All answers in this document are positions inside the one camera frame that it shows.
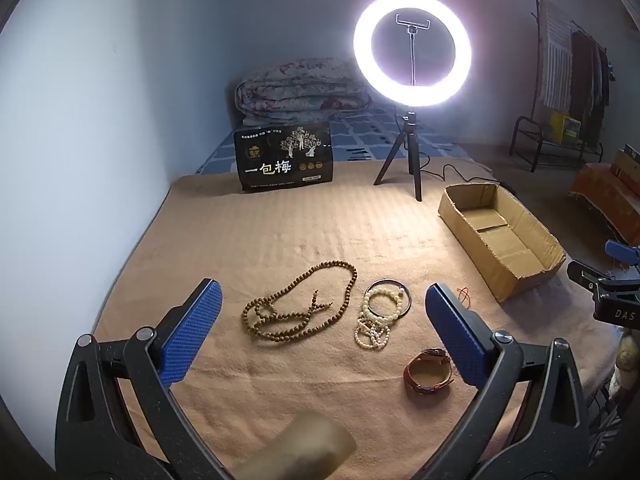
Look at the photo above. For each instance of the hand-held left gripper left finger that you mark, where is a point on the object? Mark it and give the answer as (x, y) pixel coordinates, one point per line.
(192, 332)

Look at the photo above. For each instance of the orange wooden side furniture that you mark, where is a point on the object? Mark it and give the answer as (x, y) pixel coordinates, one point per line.
(605, 195)

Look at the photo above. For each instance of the black printed gift box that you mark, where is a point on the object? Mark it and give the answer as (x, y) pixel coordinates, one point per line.
(280, 170)

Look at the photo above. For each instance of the phone holder clamp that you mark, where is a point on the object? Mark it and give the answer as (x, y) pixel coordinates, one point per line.
(412, 50)

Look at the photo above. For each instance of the blue patterned bed sheet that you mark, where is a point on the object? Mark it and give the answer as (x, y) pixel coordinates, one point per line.
(360, 135)

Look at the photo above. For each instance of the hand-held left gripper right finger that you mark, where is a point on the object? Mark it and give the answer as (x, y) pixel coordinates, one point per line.
(457, 332)

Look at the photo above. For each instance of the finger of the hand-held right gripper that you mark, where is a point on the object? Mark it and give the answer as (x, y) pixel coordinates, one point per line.
(622, 251)
(600, 285)

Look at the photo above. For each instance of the dark hanging clothes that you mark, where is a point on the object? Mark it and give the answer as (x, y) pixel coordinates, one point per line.
(590, 75)

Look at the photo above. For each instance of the folded floral quilt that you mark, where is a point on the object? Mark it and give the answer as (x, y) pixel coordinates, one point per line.
(300, 90)

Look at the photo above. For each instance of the striped hanging towel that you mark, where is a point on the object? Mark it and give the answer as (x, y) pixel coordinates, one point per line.
(555, 50)

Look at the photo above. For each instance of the tan blanket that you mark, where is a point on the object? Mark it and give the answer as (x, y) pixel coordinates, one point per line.
(250, 230)

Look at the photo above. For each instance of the yellow box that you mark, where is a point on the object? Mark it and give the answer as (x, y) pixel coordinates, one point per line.
(565, 127)

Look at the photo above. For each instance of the dark thin bangle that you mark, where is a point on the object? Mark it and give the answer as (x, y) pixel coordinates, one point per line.
(387, 280)

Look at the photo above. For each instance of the brown leather watch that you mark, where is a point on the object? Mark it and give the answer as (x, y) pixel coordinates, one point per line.
(430, 355)

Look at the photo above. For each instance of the cream cloth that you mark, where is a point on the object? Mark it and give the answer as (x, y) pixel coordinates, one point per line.
(627, 357)

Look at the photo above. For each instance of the black metal shoe rack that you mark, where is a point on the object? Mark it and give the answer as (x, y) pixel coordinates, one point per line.
(520, 135)

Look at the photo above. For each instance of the black clothes rack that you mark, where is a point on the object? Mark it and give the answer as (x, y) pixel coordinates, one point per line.
(536, 35)

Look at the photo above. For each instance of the blurred beige object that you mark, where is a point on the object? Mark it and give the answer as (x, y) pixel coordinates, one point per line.
(295, 447)

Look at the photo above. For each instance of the cardboard box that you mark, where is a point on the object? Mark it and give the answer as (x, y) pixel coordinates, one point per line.
(505, 245)

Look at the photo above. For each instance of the dark striped cloth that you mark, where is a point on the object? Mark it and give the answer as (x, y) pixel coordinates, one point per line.
(612, 410)

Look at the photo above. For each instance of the brown box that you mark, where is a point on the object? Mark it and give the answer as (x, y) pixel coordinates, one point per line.
(627, 165)

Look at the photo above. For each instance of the black tripod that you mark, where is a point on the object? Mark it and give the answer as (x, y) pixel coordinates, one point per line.
(411, 140)

